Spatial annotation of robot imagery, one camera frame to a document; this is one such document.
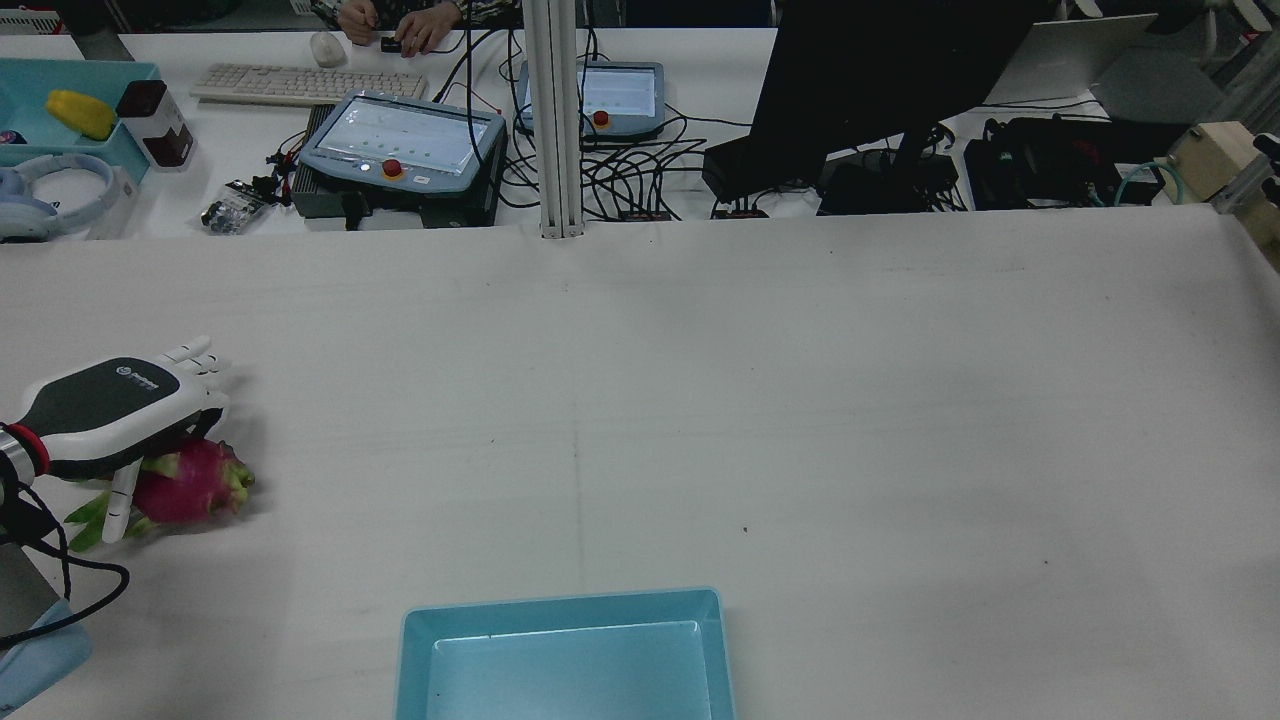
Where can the person left hand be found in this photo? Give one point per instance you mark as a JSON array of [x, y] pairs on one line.
[[425, 28]]

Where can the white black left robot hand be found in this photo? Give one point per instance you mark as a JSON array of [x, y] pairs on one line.
[[110, 400]]

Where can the person right hand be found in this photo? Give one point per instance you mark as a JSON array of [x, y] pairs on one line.
[[357, 20]]

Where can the pink dragon fruit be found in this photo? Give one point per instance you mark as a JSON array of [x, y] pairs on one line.
[[190, 485]]

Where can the white computer mouse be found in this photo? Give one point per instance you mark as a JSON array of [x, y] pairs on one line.
[[327, 50]]

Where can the beige computer keyboard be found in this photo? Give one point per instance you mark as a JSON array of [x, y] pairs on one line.
[[300, 85]]

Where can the large grey teach pendant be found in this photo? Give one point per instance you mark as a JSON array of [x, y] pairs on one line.
[[400, 135]]

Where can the grey teach pendant left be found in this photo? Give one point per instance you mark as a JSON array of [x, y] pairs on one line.
[[320, 205]]

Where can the pale blue headphones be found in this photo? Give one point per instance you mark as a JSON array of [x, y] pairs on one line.
[[20, 215]]

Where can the small grey teach pendant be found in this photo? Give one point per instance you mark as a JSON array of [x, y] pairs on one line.
[[620, 95]]

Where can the clear plastic bag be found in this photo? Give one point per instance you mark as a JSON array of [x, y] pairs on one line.
[[232, 212]]

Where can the yellow toy fruit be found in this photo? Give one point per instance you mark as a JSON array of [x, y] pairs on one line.
[[80, 113]]

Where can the teal storage tray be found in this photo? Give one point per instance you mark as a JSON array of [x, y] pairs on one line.
[[30, 90]]

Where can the black desktop box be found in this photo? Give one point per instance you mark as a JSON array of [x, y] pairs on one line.
[[740, 165]]

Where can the black computer monitor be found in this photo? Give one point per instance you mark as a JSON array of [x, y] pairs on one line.
[[880, 80]]

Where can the light blue plastic bin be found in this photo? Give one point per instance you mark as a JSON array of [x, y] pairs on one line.
[[560, 680]]

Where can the wooden block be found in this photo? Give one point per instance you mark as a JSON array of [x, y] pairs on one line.
[[1215, 160]]

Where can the white aluminium camera post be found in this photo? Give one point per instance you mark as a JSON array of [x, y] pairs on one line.
[[555, 120]]

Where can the aluminium frame rail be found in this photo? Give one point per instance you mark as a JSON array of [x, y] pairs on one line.
[[1260, 215]]

